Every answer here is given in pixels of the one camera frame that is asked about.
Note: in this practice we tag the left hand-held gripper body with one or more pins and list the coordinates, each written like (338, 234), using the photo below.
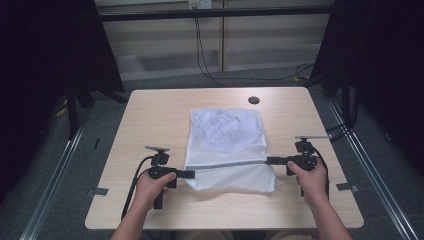
(160, 171)

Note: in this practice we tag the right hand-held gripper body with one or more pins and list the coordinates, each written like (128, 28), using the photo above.
(305, 160)

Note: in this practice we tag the white mesh laundry bag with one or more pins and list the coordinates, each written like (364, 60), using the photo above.
(230, 150)

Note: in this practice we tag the person's left hand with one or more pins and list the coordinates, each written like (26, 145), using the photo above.
(150, 190)

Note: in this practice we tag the person's right hand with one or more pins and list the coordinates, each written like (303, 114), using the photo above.
(313, 185)

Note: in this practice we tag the grey tape piece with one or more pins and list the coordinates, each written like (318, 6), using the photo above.
(347, 187)
(97, 191)

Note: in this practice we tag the white cloth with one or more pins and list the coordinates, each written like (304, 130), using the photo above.
(226, 128)

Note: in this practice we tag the black metal stand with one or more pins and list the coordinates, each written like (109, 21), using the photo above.
(72, 115)

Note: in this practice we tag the yellow object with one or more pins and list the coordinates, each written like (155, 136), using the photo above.
(61, 111)

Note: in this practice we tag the black curtain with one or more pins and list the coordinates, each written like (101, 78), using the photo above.
(40, 66)
(383, 50)

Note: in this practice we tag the black horizontal bar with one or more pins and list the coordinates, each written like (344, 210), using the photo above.
(216, 13)

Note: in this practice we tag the aluminium floor rail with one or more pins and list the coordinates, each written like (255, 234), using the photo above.
(373, 173)
(53, 183)

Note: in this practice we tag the white wall outlet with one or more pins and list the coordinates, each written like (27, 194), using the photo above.
(200, 3)

